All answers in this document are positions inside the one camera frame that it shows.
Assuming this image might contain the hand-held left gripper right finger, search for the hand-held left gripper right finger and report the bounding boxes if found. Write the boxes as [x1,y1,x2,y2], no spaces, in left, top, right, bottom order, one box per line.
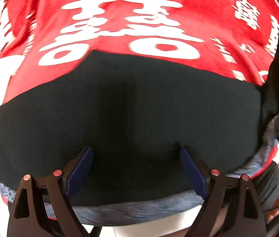
[180,147,269,237]

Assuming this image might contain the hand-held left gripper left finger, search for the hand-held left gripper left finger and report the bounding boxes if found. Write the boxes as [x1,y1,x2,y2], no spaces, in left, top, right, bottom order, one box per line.
[7,146,94,237]

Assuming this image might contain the black pants with grey waistband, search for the black pants with grey waistband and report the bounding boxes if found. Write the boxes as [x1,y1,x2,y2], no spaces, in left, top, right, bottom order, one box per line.
[0,27,279,225]

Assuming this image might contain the dark grey cloth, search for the dark grey cloth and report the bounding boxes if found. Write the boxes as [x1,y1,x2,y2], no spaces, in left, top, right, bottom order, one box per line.
[252,162,279,214]

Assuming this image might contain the red printed blanket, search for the red printed blanket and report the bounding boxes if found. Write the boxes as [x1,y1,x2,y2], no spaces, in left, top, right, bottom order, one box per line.
[0,0,279,204]

